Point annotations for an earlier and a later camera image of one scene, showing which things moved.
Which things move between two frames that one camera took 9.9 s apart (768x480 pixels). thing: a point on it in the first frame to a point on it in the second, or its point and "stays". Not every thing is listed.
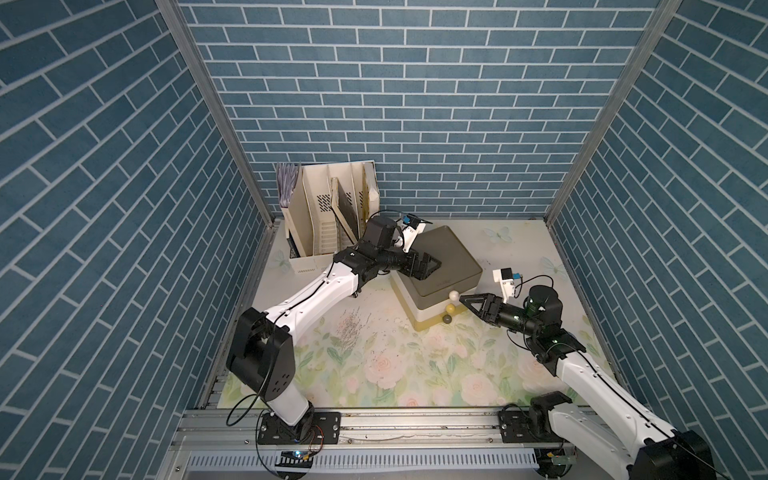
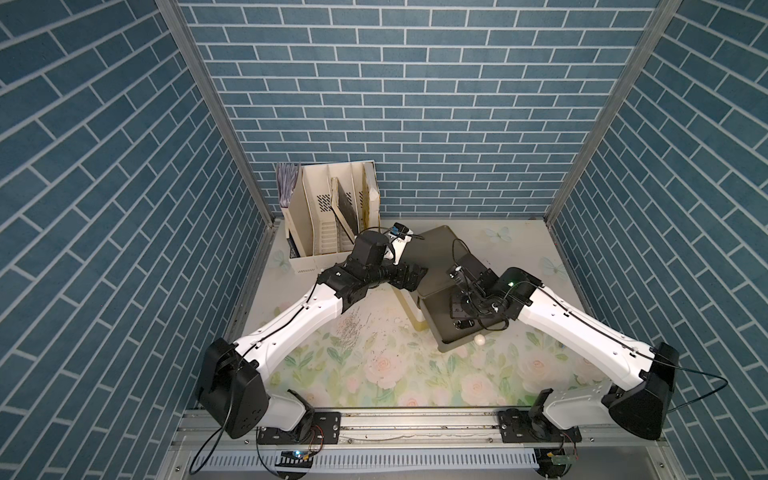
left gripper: [418, 273] to [412, 280]
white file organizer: [330, 210] stays
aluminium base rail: [225, 444] stays
